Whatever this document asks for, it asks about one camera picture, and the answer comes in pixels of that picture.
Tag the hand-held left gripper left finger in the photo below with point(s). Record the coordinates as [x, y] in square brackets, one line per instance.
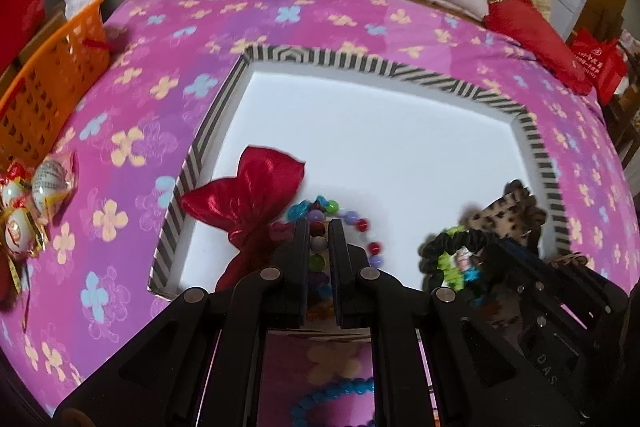
[300, 257]

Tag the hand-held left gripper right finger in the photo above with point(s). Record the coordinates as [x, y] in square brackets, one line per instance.
[337, 257]

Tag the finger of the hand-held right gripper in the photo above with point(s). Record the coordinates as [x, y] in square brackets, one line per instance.
[520, 259]

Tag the leopard print scrunchie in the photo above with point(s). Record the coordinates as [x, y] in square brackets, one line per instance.
[505, 212]

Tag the red satin bow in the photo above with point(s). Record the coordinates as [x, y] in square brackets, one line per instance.
[250, 192]

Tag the black scrunchie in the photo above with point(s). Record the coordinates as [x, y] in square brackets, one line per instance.
[430, 252]

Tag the striped white box lid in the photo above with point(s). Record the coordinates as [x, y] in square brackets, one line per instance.
[350, 132]

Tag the pile of colourful jewelry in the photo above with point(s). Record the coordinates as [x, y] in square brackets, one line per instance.
[345, 389]

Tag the red shopping bag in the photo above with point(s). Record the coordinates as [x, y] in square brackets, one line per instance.
[597, 62]

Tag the red cushion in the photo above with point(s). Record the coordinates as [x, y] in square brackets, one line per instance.
[530, 29]

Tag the packaged egg with grey print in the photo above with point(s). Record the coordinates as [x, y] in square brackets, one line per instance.
[47, 177]

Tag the large packaged egg red wrapper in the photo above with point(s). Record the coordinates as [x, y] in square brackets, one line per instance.
[20, 229]

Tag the yellow measuring tape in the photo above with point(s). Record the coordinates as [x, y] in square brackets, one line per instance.
[17, 277]

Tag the small packaged egg red wrapper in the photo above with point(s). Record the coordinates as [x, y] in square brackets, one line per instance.
[12, 194]

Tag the orange plastic basket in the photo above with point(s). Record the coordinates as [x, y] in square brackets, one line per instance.
[40, 97]

